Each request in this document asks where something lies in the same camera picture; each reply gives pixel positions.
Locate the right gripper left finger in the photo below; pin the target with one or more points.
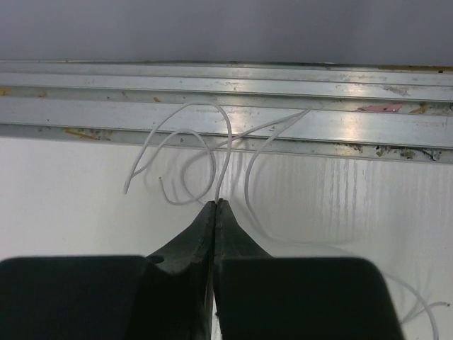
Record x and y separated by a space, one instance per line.
178 287

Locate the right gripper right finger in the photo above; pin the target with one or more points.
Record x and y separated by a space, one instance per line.
231 241

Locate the aluminium right side rail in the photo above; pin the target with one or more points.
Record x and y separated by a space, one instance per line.
392 113

